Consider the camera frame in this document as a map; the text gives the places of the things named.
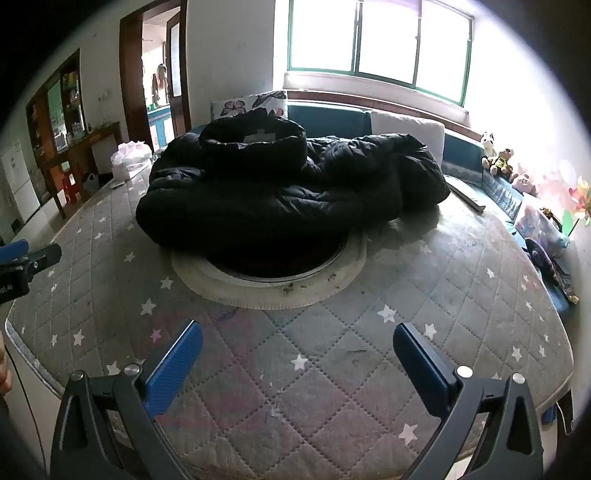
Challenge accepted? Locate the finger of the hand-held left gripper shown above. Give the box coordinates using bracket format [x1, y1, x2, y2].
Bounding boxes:
[16, 244, 63, 278]
[0, 239, 29, 265]

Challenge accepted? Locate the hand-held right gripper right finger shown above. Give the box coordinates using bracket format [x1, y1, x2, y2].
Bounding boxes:
[392, 322, 544, 480]

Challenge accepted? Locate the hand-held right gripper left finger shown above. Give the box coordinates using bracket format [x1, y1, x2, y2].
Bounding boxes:
[50, 319, 204, 480]

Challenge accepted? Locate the black puffer jacket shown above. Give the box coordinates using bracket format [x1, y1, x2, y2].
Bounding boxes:
[135, 115, 451, 273]

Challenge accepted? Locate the person's left forearm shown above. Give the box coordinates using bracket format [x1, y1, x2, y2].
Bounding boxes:
[0, 332, 13, 394]

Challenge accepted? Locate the white refrigerator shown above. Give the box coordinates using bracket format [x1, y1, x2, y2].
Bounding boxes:
[0, 140, 41, 222]

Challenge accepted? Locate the red plastic stool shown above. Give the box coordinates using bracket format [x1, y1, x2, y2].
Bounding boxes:
[61, 175, 84, 204]

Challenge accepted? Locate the grey star-print quilted mattress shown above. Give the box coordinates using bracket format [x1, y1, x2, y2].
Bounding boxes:
[4, 171, 574, 480]

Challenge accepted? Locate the white plastic bag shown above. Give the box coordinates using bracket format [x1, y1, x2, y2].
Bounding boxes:
[110, 141, 153, 181]

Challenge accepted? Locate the wooden display cabinet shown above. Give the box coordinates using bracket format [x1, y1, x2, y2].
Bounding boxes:
[25, 48, 88, 204]

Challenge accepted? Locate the dark purple plush toy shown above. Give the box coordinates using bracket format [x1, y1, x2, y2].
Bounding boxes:
[524, 237, 561, 288]

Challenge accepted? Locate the dark printed packet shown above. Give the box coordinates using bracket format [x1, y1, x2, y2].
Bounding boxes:
[551, 263, 580, 304]

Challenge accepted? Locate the dark flat stick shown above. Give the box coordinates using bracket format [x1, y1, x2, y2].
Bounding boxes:
[445, 178, 485, 213]

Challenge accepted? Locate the blue kitchen cabinet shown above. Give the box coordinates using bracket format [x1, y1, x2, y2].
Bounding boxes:
[148, 104, 175, 149]

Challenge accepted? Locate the clear wrapped gift box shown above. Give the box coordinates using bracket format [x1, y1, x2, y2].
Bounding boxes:
[515, 194, 571, 257]

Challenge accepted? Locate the pink pig plush toy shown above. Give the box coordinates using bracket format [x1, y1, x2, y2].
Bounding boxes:
[510, 164, 539, 195]

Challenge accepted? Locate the brown bear plush toy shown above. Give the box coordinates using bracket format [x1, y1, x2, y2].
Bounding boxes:
[482, 148, 515, 178]

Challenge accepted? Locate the colourful pinwheel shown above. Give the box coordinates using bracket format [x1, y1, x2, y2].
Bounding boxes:
[561, 178, 591, 236]

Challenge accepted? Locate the white cushion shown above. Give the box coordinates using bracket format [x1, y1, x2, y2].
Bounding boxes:
[370, 110, 446, 162]

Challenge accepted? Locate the butterfly print pillow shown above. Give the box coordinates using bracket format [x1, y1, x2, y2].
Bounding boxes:
[211, 90, 288, 121]

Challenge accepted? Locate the green-framed window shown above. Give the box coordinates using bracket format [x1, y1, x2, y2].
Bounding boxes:
[286, 0, 476, 107]

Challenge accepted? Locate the white round ring mat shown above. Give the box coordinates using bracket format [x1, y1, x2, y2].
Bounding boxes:
[170, 226, 368, 310]

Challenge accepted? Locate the black cable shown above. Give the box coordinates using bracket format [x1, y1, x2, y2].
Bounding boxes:
[4, 318, 47, 467]

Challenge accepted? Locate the brown wooden door frame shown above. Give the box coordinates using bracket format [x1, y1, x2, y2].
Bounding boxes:
[119, 0, 192, 151]

